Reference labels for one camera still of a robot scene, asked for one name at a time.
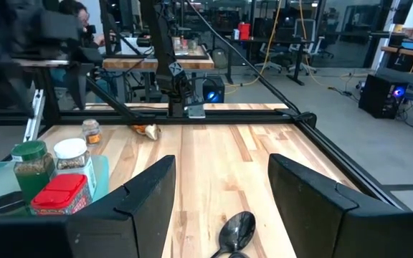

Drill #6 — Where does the thick black cable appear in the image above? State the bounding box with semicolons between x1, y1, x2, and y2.
186;0;303;114

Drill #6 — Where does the black aluminium table frame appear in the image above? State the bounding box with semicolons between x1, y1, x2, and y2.
0;60;412;212

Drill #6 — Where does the person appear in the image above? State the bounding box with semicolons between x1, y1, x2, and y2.
57;0;107;49

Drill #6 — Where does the glossy black spoon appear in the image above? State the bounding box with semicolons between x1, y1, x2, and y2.
209;210;257;258

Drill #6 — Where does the yellow cable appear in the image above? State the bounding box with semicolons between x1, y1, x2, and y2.
224;0;286;96

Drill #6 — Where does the small clear glass jar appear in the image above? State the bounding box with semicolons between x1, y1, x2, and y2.
81;118;103;146

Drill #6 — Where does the black computer tower blue light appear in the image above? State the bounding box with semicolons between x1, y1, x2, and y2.
201;75;226;104

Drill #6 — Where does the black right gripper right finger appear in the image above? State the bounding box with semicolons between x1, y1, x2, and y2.
267;153;413;258

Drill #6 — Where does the wooden background table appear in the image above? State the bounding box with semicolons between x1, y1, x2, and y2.
102;44;215;71

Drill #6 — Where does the black office desk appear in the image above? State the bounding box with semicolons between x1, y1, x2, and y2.
224;35;322;87

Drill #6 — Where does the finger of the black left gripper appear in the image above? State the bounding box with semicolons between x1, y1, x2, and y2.
23;89;46;143

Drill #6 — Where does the brown orange candy packet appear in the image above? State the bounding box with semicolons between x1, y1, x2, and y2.
130;123;163;141

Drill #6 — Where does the white lidded spice jar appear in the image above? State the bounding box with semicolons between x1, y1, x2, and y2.
53;138;98;196

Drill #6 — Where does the red lidded spice container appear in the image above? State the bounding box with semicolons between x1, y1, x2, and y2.
29;173;93;216

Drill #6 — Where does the white office chair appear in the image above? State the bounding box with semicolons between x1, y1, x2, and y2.
288;18;336;75

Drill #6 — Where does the green lidded spice jar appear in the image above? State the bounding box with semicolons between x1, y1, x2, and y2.
11;140;57;206

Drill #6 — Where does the grey workbench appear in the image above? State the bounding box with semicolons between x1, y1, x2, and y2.
374;44;413;90

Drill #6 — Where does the red canister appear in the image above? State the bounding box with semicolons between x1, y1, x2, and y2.
237;21;252;41

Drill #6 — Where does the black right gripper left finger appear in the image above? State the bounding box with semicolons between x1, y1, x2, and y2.
0;154;177;258

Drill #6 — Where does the black computer tower purple light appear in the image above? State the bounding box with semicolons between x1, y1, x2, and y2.
358;73;408;120

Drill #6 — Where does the grey green backpack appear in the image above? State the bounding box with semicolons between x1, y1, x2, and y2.
212;48;229;70

